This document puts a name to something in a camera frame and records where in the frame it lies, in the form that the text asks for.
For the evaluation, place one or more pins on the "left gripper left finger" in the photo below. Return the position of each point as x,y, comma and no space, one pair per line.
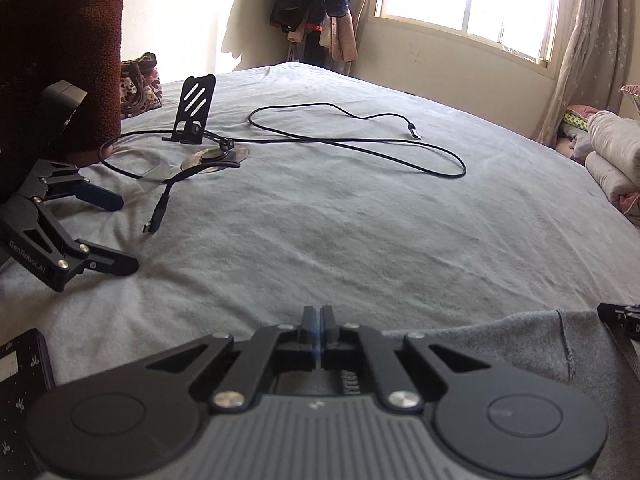
272,351

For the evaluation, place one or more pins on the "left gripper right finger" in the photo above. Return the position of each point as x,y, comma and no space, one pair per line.
366,352

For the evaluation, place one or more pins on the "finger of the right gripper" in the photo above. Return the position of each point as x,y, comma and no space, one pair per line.
101,259
54,180

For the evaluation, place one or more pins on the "grey knit sweater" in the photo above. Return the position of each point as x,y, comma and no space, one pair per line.
568,346

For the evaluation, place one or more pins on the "hanging dark clothes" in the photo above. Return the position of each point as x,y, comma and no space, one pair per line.
320,32

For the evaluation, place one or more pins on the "floral pouch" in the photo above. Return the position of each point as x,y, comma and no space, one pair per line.
140,89

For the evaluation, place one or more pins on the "black smartphone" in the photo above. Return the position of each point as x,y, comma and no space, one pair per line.
26,374

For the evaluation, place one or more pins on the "folded grey pink quilt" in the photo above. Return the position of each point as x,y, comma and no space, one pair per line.
613,161

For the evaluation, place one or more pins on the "person in red jacket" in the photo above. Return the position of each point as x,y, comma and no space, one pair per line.
42,43

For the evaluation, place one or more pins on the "grey bed sheet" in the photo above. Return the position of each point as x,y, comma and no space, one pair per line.
402,214

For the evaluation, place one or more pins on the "black phone stand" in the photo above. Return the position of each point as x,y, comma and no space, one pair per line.
194,103

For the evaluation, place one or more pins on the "grey curtain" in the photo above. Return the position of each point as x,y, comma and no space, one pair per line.
595,60

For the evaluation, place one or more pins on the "window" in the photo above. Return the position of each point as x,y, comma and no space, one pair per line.
524,28

